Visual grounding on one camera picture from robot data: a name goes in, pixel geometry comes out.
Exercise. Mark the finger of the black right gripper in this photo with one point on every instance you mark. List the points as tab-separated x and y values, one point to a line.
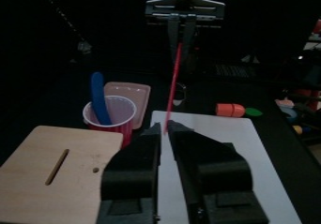
172	38
188	40

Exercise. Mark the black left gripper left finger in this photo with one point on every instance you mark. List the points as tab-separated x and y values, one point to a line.
129	171

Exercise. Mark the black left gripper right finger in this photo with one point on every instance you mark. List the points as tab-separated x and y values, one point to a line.
216	177

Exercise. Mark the red toy knife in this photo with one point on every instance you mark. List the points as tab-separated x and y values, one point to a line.
172	87

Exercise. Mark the white cutting board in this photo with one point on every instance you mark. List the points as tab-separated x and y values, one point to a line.
258	159

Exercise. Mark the pink rectangular plate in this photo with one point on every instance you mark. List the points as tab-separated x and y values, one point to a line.
135	93

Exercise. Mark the dark laptop keyboard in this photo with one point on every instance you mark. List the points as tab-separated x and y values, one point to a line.
234	71

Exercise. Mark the red plastic cup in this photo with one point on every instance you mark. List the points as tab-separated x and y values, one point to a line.
120	121

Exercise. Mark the orange toy food piece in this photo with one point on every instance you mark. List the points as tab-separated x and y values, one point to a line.
228	110

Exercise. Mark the red wooden knob box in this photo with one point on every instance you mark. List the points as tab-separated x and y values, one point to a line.
37	177

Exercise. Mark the green toy leaf piece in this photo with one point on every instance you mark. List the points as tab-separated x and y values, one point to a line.
253	112

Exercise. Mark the blue toy utensil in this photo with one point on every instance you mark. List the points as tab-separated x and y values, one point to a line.
99	99

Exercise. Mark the small yellow ball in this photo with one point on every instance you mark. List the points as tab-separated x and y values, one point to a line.
297	129

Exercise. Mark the pink toy piece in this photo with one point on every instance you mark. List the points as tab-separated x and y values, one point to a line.
285	103

